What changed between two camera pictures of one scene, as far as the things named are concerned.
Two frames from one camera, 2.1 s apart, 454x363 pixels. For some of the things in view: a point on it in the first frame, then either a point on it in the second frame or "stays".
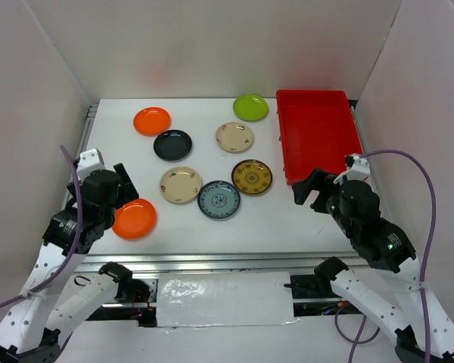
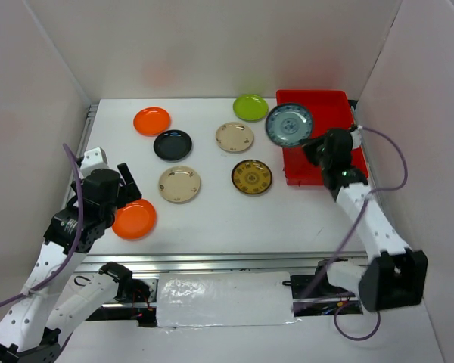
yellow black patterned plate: [251, 176] stays
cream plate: [181, 185] stays
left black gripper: [128, 191] stays
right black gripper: [315, 180] → [309, 145]
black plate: [172, 145] stays
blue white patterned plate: [219, 200] → [288, 125]
